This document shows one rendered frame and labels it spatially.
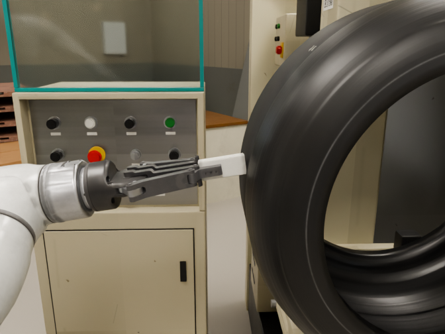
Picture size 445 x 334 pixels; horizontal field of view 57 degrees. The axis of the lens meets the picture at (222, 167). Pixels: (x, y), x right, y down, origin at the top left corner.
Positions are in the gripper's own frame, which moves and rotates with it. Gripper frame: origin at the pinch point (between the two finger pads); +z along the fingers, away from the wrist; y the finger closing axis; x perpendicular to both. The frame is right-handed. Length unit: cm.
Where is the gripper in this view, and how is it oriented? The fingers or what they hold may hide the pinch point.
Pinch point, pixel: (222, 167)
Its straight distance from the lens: 62.0
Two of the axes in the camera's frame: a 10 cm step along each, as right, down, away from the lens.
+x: 1.5, 9.5, 2.8
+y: -0.3, -2.8, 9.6
